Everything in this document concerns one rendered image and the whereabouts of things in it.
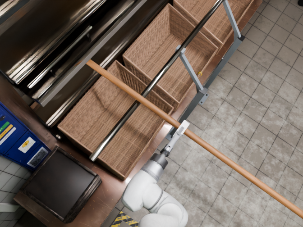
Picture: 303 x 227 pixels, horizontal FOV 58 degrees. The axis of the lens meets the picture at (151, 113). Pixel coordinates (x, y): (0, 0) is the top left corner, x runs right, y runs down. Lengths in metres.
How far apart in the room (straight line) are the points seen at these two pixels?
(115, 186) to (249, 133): 1.47
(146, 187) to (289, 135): 2.04
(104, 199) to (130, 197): 0.67
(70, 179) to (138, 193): 0.50
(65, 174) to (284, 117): 2.18
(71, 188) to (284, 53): 2.64
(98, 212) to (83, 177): 0.35
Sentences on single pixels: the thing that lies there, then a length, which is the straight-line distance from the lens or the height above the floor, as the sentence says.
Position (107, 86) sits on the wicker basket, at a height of 0.74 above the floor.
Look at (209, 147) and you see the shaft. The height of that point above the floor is 1.20.
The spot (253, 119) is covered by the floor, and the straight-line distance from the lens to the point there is 2.81.
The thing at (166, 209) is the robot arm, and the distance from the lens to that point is 1.12.
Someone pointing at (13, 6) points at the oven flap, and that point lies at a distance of 0.86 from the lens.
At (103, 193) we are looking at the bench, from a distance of 1.78.
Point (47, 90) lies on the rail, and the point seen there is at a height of 1.44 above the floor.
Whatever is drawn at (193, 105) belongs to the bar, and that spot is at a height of 0.76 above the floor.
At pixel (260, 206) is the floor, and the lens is 2.66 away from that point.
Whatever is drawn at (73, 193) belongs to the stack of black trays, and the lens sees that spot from 1.50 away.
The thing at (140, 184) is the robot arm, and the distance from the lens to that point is 1.12.
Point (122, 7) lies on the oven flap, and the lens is 1.25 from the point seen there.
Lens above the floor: 2.35
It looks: 69 degrees down
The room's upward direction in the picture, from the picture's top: 19 degrees clockwise
